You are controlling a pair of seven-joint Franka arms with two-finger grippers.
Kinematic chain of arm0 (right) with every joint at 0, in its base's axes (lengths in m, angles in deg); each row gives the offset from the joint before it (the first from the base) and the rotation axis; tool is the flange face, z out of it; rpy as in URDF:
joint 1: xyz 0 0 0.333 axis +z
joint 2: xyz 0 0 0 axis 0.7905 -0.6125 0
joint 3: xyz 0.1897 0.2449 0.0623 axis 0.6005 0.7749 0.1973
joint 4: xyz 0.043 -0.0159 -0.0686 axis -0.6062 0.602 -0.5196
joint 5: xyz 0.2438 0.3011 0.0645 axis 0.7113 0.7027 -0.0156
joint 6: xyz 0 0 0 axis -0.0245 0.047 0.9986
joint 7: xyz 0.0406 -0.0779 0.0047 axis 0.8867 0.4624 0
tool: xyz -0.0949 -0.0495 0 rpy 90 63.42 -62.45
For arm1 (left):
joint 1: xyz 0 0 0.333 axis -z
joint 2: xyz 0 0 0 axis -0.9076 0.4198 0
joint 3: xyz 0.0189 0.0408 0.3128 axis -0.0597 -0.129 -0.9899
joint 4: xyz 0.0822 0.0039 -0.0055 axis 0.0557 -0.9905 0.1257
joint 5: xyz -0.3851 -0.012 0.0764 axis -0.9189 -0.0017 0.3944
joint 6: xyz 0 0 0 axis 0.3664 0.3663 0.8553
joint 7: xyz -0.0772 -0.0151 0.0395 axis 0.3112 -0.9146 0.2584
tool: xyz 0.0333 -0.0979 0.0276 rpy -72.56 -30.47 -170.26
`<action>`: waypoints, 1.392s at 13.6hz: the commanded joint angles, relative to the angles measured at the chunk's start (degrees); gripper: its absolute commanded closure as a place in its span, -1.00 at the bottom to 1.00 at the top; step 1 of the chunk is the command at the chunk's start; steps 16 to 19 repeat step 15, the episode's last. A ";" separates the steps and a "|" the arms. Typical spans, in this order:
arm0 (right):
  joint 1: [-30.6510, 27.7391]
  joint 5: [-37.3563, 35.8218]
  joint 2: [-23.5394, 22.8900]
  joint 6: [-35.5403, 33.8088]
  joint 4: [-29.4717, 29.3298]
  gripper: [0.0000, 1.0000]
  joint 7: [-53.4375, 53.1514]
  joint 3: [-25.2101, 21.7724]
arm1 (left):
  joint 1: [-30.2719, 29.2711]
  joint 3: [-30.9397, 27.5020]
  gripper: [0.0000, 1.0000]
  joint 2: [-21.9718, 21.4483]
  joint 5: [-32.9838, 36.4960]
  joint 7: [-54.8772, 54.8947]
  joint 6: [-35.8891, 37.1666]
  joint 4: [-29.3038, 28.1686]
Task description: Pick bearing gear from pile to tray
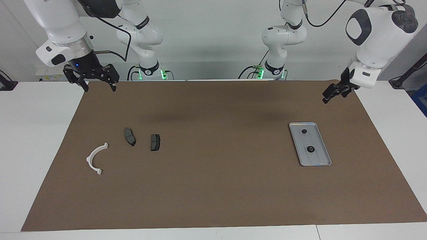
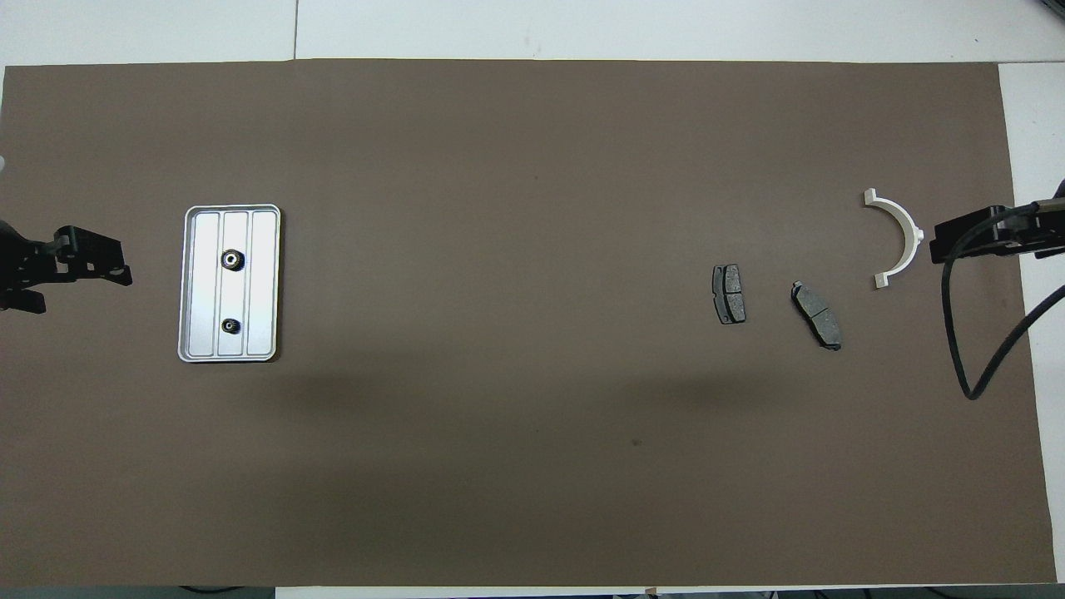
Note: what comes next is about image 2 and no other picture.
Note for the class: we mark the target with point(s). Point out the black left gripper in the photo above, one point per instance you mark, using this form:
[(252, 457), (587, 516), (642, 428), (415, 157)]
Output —
[(29, 262)]

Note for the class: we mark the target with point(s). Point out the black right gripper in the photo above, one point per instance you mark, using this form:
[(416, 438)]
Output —
[(1044, 225)]

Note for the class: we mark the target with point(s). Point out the large black bearing gear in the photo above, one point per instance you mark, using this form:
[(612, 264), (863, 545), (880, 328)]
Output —
[(231, 259)]

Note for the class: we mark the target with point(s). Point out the small black bearing gear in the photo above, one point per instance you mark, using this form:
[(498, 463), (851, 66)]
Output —
[(231, 325)]

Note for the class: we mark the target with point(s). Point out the silver metal tray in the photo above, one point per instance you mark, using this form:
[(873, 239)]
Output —
[(258, 283)]

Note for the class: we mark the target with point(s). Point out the dark grey curved brake pad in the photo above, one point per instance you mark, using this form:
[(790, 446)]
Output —
[(817, 316)]

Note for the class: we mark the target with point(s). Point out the dark grey rectangular brake pad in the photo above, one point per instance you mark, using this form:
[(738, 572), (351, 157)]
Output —
[(730, 295)]

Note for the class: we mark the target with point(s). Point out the brown table mat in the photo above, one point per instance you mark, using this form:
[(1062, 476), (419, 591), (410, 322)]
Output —
[(499, 166)]

